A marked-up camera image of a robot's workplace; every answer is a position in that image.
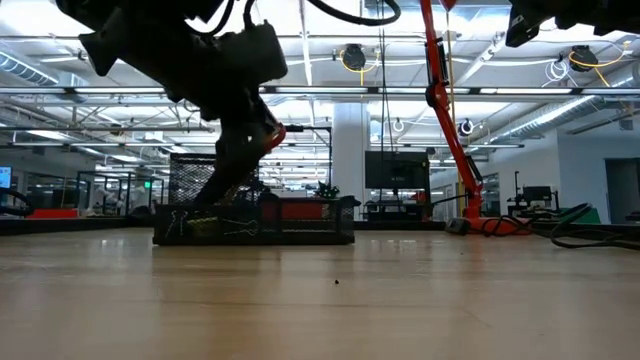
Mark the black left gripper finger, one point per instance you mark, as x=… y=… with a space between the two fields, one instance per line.
x=262 y=137
x=230 y=160

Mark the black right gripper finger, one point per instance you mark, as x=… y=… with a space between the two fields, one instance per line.
x=535 y=7
x=522 y=30

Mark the yellow highlighter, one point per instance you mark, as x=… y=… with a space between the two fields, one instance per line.
x=202 y=223

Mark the black mesh desk organizer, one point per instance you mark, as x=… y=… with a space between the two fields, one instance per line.
x=300 y=230

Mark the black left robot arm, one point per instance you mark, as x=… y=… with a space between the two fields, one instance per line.
x=165 y=12

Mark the red desk lamp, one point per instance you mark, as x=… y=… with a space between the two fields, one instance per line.
x=442 y=107

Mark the black monitor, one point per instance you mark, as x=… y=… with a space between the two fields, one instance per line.
x=395 y=170

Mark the black equipment cart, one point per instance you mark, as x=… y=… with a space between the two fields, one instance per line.
x=536 y=194

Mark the red plastic bin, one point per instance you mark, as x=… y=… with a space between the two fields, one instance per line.
x=52 y=214

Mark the green box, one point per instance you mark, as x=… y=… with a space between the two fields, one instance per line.
x=587 y=216

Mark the blue lit monitor screen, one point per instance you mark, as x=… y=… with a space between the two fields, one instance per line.
x=5 y=177

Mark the black metal stand frame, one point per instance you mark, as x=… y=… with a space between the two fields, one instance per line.
x=305 y=128

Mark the black metal cage frame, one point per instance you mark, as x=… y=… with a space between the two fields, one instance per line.
x=121 y=173

